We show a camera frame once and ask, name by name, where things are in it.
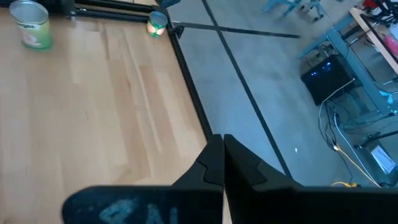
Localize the small green peach can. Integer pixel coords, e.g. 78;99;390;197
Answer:
146;11;169;39

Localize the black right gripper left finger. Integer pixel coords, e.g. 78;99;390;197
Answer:
171;134;224;188

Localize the green oranges can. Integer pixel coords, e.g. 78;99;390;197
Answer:
8;0;54;52

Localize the yellow cable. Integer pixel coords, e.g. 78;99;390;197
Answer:
331;145;383;189

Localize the blue grey frame desk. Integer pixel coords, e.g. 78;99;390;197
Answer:
298;6;398;116

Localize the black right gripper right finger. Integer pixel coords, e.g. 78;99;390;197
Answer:
223;134;303;188

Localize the white cable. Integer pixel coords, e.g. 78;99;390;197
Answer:
317;78;357;147

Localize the pink object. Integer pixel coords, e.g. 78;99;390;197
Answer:
384;34;398;57

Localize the black computer tower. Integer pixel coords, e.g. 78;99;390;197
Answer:
300;55;356;106

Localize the chair base with wheels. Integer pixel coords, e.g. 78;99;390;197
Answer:
262;0;326;22

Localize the grey floor device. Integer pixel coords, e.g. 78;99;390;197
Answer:
369;144;397;175

